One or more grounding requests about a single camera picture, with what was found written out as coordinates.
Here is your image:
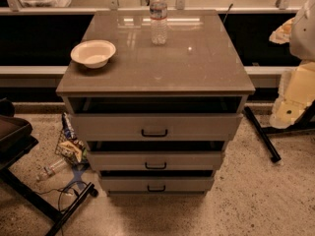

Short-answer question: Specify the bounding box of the black table frame right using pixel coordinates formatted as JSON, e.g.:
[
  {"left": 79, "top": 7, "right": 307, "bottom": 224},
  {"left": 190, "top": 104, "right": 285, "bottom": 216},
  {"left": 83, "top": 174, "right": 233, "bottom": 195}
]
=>
[{"left": 243, "top": 101, "right": 315, "bottom": 163}]

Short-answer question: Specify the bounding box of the blue tape cross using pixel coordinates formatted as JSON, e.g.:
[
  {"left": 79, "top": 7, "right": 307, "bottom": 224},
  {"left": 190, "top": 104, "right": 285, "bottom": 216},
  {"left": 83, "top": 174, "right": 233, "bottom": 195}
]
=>
[{"left": 64, "top": 164, "right": 90, "bottom": 192}]

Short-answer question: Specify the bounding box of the clear plastic water bottle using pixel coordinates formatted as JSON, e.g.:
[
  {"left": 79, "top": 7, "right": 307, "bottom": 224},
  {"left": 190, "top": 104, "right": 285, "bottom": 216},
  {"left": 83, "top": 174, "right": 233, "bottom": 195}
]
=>
[{"left": 150, "top": 0, "right": 167, "bottom": 45}]

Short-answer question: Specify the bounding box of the grey drawer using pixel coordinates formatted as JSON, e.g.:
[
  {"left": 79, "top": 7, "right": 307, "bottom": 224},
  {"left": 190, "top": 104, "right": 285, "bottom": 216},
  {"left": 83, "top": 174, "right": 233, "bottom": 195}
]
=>
[
  {"left": 88, "top": 151, "right": 222, "bottom": 171},
  {"left": 98, "top": 177, "right": 214, "bottom": 194},
  {"left": 71, "top": 114, "right": 242, "bottom": 142}
]

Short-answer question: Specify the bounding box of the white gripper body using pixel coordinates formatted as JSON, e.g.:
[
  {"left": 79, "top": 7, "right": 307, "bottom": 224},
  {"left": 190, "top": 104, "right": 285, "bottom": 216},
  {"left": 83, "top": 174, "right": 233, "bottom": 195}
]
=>
[{"left": 270, "top": 62, "right": 315, "bottom": 129}]

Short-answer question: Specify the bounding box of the empty bottle on floor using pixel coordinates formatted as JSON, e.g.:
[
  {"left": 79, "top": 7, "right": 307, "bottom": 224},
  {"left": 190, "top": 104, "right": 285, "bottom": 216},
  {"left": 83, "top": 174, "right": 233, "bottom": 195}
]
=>
[{"left": 36, "top": 158, "right": 68, "bottom": 182}]

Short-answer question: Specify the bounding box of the wire basket with snacks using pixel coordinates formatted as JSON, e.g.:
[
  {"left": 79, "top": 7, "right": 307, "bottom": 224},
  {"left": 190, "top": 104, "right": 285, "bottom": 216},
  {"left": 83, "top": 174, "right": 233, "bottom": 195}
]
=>
[{"left": 57, "top": 112, "right": 89, "bottom": 165}]

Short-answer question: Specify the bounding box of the white paper bowl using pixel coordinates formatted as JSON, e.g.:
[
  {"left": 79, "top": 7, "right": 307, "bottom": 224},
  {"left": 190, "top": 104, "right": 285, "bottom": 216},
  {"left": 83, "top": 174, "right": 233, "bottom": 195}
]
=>
[{"left": 71, "top": 40, "right": 116, "bottom": 69}]

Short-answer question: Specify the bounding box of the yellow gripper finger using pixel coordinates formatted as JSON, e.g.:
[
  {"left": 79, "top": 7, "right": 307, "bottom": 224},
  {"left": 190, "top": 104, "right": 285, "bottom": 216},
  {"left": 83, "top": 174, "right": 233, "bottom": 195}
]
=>
[{"left": 269, "top": 19, "right": 293, "bottom": 44}]

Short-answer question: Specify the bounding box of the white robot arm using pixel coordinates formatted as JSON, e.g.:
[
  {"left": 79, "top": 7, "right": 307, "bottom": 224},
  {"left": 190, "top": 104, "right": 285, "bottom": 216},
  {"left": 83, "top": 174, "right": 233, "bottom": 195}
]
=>
[{"left": 269, "top": 0, "right": 315, "bottom": 129}]

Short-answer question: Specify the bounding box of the black cable on floor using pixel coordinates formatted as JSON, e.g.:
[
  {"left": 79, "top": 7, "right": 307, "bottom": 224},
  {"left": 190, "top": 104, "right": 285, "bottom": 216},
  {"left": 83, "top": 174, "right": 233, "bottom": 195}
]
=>
[{"left": 33, "top": 180, "right": 90, "bottom": 236}]

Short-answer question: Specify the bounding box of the grey drawer cabinet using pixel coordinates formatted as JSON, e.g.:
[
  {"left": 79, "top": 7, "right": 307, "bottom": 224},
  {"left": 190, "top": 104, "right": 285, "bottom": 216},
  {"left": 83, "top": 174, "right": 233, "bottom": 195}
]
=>
[{"left": 55, "top": 9, "right": 256, "bottom": 197}]

